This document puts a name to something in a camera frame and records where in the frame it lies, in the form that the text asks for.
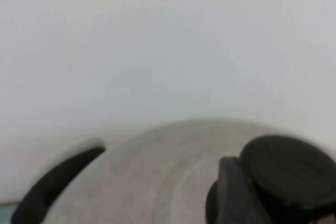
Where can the steel pot lid black knob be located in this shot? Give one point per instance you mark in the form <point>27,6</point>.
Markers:
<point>144,182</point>

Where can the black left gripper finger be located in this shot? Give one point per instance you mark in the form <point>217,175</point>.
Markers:
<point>236,195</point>

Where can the teal grid tablecloth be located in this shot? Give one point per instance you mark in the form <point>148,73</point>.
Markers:
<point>5,214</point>

